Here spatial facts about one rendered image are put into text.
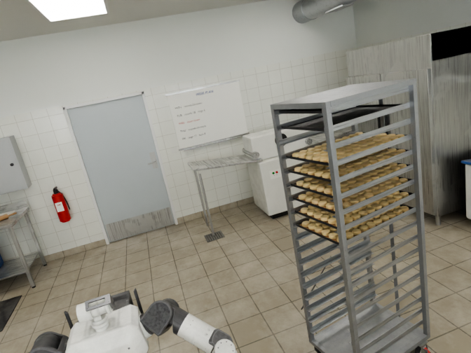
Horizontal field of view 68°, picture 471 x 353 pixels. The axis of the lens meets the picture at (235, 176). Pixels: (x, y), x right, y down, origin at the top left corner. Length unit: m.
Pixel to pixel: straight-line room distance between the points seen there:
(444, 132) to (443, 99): 0.33
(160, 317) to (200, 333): 0.16
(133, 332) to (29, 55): 4.51
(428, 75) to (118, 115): 3.88
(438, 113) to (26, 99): 4.93
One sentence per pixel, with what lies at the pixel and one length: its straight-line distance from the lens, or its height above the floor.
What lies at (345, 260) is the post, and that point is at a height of 0.98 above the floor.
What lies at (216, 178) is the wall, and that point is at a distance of 5.58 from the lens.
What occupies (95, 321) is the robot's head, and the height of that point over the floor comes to 1.28.
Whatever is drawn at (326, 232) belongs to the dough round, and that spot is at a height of 1.06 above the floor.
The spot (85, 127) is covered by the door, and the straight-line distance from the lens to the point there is 5.39.
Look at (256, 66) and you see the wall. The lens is 5.64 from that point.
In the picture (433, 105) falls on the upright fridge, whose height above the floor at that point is 1.37.
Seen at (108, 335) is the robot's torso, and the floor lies 1.23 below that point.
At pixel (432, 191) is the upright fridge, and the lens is 4.32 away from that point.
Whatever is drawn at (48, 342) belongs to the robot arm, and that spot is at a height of 1.23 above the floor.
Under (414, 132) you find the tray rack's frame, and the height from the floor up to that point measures 1.52.
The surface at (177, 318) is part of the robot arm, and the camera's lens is 1.45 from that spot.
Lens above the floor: 2.01
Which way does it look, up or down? 15 degrees down
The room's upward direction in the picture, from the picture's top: 11 degrees counter-clockwise
